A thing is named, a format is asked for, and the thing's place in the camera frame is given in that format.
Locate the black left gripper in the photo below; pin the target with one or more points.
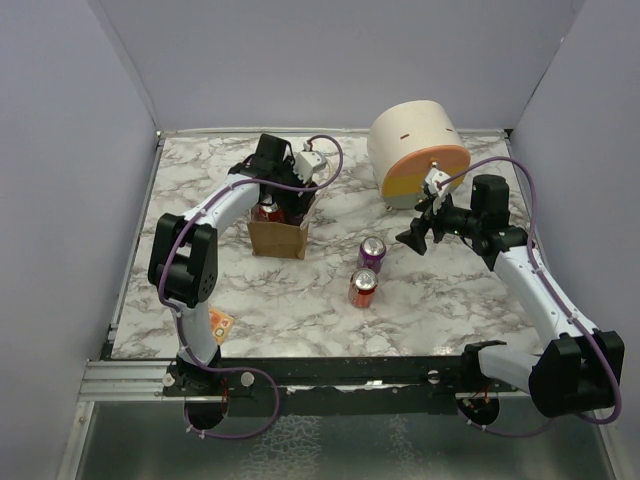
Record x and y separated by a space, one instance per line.
295 202

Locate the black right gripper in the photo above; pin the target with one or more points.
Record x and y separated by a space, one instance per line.
415 236

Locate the purple fanta can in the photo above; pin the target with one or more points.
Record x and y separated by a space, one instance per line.
268 210
372 251

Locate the red Coke can front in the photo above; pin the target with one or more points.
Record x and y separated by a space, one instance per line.
362 287

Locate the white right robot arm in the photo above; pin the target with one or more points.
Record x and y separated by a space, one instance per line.
580 367

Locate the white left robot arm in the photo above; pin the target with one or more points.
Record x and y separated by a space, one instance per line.
184 259

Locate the cream three-drawer round cabinet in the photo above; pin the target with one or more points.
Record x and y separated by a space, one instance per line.
404 142

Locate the orange snack packet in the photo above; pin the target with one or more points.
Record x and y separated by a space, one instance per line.
221 325

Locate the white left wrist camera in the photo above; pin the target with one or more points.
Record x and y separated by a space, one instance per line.
308 163

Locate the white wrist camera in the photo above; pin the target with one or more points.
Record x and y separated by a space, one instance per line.
308 163
436 188

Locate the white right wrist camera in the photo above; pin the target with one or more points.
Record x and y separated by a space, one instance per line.
436 188

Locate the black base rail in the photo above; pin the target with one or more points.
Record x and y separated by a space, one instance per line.
328 386

